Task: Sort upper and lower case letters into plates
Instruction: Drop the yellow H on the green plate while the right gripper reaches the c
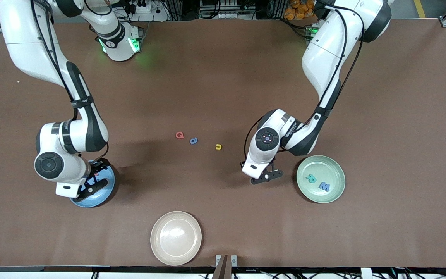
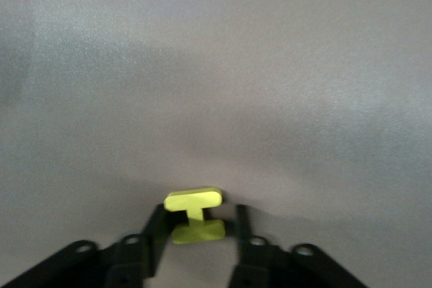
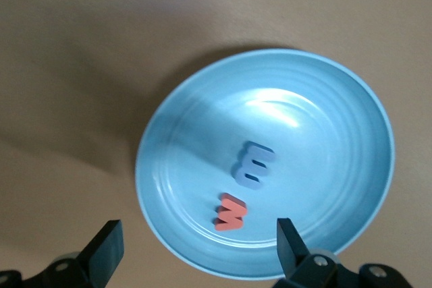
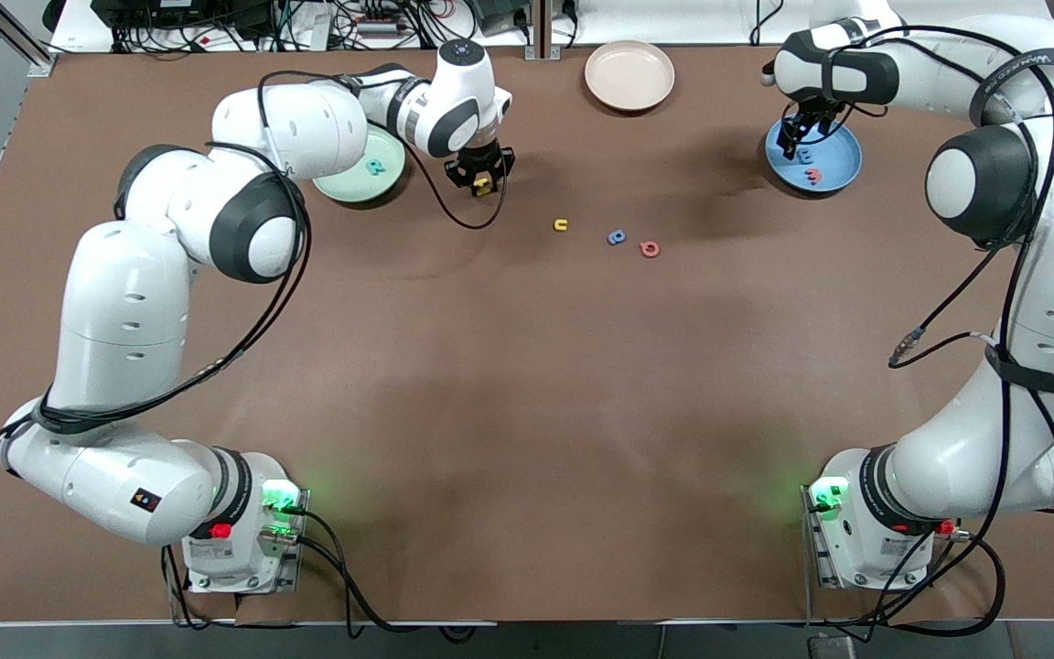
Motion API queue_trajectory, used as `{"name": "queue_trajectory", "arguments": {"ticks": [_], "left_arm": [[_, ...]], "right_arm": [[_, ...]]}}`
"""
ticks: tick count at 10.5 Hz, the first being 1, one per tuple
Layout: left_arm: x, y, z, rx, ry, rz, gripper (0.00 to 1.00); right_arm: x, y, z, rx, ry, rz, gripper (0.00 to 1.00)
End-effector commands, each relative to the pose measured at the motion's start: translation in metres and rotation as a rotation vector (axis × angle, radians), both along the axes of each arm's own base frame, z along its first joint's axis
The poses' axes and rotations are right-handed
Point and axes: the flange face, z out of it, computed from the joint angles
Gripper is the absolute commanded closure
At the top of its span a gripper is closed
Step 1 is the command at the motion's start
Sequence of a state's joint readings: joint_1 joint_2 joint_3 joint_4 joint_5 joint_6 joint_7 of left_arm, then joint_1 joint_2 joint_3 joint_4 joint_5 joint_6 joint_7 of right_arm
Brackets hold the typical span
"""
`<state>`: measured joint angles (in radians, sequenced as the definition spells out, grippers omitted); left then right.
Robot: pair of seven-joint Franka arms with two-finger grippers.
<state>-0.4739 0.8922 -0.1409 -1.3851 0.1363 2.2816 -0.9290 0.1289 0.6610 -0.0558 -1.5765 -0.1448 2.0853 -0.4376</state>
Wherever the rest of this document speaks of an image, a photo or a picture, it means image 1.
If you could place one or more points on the teal foam letter R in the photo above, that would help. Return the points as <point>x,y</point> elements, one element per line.
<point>311,178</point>

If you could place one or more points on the blue foam lowercase a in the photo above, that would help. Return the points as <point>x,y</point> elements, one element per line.
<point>194,140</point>

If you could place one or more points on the blue foam letter W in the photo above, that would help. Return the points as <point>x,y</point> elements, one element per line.
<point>324,186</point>

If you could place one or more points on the red foam letter Q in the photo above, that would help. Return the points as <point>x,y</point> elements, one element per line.
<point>176,135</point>

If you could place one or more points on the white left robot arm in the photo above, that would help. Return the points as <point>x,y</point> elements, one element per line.
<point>323,58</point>

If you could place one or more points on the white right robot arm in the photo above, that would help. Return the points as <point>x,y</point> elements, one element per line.
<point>25,42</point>

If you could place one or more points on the blue plate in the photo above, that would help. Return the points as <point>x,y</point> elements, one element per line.
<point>91,202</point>

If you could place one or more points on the green plate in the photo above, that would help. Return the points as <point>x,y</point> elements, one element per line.
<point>320,170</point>

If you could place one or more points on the table cover sheet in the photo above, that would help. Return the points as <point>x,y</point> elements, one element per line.
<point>246,217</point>

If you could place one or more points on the beige plate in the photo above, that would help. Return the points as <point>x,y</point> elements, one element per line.
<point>176,238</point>

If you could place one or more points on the metal equipment rack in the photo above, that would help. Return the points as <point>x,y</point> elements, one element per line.
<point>227,9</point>

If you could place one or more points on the orange bag of items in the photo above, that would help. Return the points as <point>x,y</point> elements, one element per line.
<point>298,9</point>

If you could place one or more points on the white power strip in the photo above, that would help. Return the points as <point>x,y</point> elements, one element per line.
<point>157,16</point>

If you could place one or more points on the table edge mounting bracket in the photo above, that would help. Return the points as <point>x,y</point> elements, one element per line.
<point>225,269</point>

